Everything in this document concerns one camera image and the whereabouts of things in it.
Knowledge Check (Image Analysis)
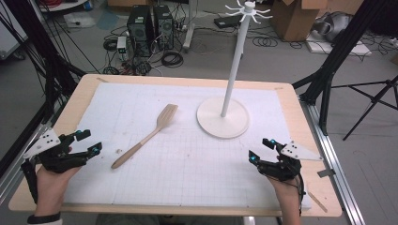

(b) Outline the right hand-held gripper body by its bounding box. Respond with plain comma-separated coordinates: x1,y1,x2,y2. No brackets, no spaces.
257,140,324,183

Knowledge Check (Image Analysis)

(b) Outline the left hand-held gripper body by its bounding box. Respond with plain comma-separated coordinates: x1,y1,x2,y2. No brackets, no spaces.
23,128,88,174

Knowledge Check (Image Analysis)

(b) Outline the wooden slotted spatula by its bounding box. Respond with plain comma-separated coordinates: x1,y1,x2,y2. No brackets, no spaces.
111,103,179,170

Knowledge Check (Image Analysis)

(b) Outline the white hook stand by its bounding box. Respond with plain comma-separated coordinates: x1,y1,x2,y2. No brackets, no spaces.
196,0,273,140

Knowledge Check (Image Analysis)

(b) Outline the person's right hand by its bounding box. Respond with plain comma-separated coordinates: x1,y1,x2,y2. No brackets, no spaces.
266,174,303,205

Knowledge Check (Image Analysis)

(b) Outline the person's left hand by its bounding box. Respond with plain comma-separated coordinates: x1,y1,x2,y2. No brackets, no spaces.
34,164,83,218

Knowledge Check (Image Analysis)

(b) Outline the grey metal clamp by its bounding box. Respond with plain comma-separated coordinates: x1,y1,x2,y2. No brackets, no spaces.
316,168,337,179

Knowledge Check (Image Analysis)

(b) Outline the thin wooden stick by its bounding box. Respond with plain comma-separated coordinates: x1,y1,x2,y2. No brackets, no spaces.
307,190,329,214

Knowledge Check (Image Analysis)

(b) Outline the black wristband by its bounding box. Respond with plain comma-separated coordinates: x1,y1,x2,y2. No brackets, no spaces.
26,211,62,225

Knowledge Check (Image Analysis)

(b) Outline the white grid mat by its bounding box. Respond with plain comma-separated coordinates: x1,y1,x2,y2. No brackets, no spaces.
64,82,313,210

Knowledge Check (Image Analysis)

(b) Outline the small white power device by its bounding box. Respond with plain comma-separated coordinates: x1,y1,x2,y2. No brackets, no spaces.
115,36,129,61

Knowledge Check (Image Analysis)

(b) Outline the black tripod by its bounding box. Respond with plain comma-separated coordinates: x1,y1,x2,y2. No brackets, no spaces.
330,74,398,142

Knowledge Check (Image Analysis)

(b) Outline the clear plastic bag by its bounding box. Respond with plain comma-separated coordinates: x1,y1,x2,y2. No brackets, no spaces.
63,11,97,29

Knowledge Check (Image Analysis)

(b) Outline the white foam board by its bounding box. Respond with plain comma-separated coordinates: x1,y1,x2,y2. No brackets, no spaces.
305,31,374,57

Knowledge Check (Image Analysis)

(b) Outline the black computer tower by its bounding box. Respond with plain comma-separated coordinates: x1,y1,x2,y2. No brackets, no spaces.
152,4,175,51
126,4,155,58

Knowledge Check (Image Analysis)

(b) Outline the cardboard box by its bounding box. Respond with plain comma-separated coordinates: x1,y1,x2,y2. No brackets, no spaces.
269,0,330,43

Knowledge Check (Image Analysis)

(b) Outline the flat black device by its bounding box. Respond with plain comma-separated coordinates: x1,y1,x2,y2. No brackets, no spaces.
213,14,243,30

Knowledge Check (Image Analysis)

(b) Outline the grey bag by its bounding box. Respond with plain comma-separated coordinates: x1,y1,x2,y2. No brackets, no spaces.
313,11,353,43

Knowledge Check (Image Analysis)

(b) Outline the white metal leg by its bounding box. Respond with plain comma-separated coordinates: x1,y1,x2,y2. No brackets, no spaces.
182,0,199,53

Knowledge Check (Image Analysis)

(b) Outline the black gripper strap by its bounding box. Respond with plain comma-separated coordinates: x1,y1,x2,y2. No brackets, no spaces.
20,158,39,204

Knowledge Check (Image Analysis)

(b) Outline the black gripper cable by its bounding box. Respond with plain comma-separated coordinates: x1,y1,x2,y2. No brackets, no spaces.
294,174,307,218

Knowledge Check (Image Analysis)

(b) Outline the aluminium rail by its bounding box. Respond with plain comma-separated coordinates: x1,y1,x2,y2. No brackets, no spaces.
298,97,366,225
0,123,53,204

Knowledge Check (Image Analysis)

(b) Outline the black metal frame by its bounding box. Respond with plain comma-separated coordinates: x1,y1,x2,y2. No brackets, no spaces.
292,0,390,136
0,0,87,177

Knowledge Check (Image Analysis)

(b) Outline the thin coiled black cable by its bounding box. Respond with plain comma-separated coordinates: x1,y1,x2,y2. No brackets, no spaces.
252,36,279,48

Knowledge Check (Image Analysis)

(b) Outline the thick coiled black cable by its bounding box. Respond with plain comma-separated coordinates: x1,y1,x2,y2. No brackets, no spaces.
161,51,185,68

